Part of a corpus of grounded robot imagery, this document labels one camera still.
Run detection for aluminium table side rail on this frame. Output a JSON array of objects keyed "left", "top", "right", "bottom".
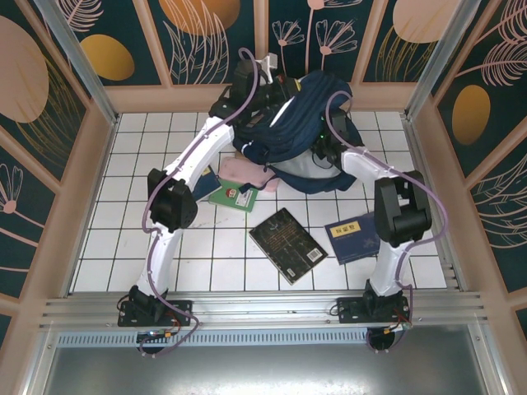
[{"left": 401, "top": 113, "right": 469, "bottom": 291}]

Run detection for perforated metal cable tray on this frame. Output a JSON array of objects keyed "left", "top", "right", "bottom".
[{"left": 57, "top": 332, "right": 371, "bottom": 346}]

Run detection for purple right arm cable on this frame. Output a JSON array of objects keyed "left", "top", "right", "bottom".
[{"left": 324, "top": 91, "right": 449, "bottom": 356}]

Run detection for wall panel pale circle reeds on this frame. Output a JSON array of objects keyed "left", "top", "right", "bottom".
[{"left": 361, "top": 0, "right": 456, "bottom": 86}]

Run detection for wall panel with orange oval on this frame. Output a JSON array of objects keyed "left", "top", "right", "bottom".
[{"left": 61, "top": 0, "right": 166, "bottom": 87}]

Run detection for blue book with yellow label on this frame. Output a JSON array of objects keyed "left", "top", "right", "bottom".
[
  {"left": 324, "top": 211, "right": 382, "bottom": 266},
  {"left": 192, "top": 164, "right": 223, "bottom": 202}
]

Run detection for aluminium corner post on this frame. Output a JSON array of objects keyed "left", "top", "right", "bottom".
[
  {"left": 403, "top": 0, "right": 483, "bottom": 120},
  {"left": 35, "top": 0, "right": 120, "bottom": 127}
]

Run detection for wall panel large pale circle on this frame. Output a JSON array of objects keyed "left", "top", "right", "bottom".
[{"left": 0, "top": 0, "right": 90, "bottom": 184}]

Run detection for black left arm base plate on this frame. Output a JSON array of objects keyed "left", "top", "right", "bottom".
[{"left": 118, "top": 300, "right": 194, "bottom": 327}]

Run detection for black book with barcode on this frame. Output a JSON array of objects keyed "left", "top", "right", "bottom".
[{"left": 249, "top": 207, "right": 329, "bottom": 286}]

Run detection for wall panel orange oval fern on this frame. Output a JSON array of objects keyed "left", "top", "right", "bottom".
[{"left": 431, "top": 0, "right": 527, "bottom": 180}]

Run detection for navy blue backpack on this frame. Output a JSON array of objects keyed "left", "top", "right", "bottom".
[{"left": 232, "top": 69, "right": 363, "bottom": 193}]

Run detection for wall panel with pink leaves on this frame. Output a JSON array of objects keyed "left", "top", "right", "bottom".
[{"left": 469, "top": 154, "right": 527, "bottom": 294}]

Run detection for green book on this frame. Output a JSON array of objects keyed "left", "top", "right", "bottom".
[{"left": 208, "top": 177, "right": 259, "bottom": 214}]

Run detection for grey metal shelf plate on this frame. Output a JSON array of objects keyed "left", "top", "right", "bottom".
[{"left": 24, "top": 324, "right": 507, "bottom": 395}]

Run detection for wall panel with single flower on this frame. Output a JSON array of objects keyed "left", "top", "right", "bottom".
[{"left": 0, "top": 142, "right": 58, "bottom": 300}]

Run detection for wall panel orange circle leaves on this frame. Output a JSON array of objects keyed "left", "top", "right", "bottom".
[{"left": 147, "top": 0, "right": 259, "bottom": 87}]

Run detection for wall panel with pink flowers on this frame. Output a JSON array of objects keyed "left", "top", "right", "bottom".
[{"left": 267, "top": 0, "right": 358, "bottom": 86}]

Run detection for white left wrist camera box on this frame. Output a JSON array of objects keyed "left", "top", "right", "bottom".
[{"left": 254, "top": 53, "right": 281, "bottom": 81}]

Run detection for aluminium mounting rail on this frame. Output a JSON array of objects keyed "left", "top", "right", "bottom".
[{"left": 39, "top": 290, "right": 493, "bottom": 330}]

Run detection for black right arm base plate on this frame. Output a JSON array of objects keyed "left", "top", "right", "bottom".
[{"left": 336, "top": 296, "right": 411, "bottom": 324}]

